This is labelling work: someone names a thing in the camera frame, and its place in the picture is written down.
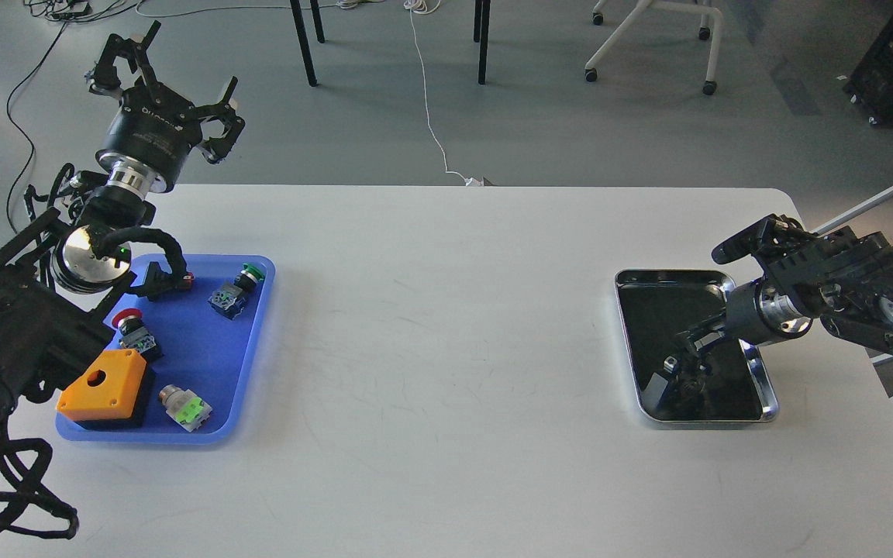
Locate shiny metal tray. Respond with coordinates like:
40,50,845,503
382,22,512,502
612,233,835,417
615,269,780,429

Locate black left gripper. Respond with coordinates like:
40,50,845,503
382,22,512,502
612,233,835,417
85,20,246,195

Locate orange industrial button box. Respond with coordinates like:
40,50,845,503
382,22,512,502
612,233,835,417
54,349,155,430

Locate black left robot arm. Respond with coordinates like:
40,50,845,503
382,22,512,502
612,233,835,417
0,21,245,539

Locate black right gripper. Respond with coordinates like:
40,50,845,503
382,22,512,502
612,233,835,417
664,281,812,396

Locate grey green contact switch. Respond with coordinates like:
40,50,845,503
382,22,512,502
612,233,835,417
158,384,212,433

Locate black selector switch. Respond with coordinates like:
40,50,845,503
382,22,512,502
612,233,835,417
127,261,195,301

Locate white floor cable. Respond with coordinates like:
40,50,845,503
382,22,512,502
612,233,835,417
404,0,486,188

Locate black table legs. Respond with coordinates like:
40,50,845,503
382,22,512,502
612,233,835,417
289,0,491,88

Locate green push button switch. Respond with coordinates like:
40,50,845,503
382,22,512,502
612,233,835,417
208,263,266,320

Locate black floor cable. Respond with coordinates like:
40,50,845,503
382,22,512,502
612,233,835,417
0,0,145,284

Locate red mushroom push button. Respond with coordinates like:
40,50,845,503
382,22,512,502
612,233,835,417
111,307,164,363

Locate white rolling chair base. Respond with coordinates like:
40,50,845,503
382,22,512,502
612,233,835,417
581,1,726,98

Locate blue plastic tray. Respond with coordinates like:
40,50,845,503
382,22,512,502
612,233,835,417
54,254,276,446

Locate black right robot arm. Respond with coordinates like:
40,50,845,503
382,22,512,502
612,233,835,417
663,213,893,395

